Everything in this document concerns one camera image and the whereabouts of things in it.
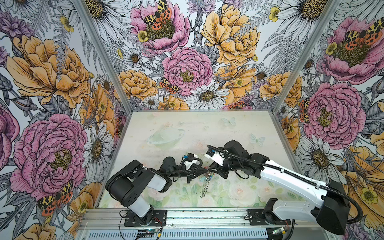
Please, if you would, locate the aluminium corner post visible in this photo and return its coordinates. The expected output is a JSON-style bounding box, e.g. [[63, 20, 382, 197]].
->
[[271, 1, 342, 114], [74, 1, 133, 116]]

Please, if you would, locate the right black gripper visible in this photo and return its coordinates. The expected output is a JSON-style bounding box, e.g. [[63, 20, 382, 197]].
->
[[207, 154, 242, 180]]

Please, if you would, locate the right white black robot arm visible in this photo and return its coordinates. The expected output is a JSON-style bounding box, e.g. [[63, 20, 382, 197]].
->
[[206, 140, 364, 236]]

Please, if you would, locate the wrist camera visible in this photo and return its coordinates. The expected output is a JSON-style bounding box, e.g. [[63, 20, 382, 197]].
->
[[182, 153, 199, 170], [205, 149, 227, 167]]

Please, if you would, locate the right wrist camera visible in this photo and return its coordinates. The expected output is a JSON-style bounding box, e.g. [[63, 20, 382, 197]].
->
[[205, 149, 227, 167]]

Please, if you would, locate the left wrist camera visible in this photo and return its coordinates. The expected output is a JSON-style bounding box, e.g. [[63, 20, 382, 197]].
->
[[182, 153, 199, 170]]

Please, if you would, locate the aluminium front rail frame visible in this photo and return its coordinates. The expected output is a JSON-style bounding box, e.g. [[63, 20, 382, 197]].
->
[[76, 208, 342, 240]]

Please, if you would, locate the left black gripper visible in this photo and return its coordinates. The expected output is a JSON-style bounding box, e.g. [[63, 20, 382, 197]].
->
[[169, 163, 208, 183]]

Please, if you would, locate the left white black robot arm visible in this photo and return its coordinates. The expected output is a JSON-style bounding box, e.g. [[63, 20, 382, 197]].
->
[[105, 153, 208, 219]]

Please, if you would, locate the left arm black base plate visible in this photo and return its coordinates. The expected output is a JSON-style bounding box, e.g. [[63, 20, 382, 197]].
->
[[124, 210, 168, 227]]

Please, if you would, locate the left aluminium corner post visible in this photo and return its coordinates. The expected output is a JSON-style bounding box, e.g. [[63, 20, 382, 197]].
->
[[74, 1, 133, 116]]

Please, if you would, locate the right aluminium corner post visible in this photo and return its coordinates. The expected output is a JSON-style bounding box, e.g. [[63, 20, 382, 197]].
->
[[271, 1, 342, 114]]

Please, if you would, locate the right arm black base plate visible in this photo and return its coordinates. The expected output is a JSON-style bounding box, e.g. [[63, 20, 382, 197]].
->
[[244, 209, 292, 227]]

